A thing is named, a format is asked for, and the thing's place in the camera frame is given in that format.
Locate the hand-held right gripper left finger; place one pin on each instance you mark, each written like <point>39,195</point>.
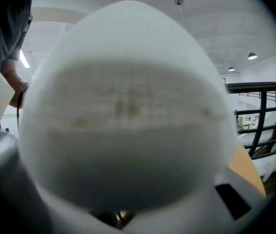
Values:
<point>4,150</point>

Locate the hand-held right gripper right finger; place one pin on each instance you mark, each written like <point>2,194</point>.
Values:
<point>201,216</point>

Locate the fluorescent tube light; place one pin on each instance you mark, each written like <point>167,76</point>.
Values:
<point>24,58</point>

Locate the small black pendant light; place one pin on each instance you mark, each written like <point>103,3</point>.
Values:
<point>231,69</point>

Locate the person's left forearm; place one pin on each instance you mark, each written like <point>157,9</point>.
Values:
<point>12,77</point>

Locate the large black pendant light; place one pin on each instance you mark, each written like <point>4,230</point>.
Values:
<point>252,55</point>

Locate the person's dark grey shirt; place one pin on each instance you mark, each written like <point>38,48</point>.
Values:
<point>6,21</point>

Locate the chrome ceiling mount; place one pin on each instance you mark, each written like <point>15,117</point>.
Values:
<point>179,1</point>

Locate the black metal railing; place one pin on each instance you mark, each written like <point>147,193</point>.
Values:
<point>263,106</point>

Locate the wooden table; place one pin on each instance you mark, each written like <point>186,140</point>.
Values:
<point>246,169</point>

